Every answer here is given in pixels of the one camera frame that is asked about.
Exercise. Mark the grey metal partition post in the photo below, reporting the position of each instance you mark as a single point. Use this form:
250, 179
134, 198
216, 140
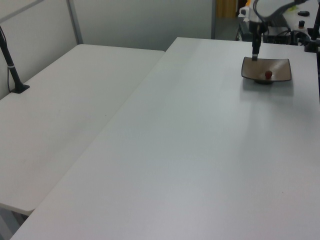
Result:
75, 22

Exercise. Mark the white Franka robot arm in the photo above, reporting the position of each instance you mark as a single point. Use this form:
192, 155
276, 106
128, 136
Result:
262, 8

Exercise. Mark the black clamp stand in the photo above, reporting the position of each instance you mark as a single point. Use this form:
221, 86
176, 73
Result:
313, 32

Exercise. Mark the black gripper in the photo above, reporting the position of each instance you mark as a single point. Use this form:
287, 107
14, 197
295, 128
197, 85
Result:
257, 28

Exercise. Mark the black camera pole stand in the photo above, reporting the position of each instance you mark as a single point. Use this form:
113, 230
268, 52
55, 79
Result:
11, 72

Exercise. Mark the yellow curtain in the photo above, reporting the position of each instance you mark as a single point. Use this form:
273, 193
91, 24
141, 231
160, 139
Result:
226, 8

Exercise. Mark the brown square ceramic plate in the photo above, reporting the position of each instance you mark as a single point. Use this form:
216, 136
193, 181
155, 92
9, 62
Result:
277, 68

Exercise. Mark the black computer mouse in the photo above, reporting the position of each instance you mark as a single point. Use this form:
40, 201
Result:
303, 13

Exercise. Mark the black electronics box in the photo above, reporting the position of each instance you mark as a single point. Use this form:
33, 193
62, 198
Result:
280, 36

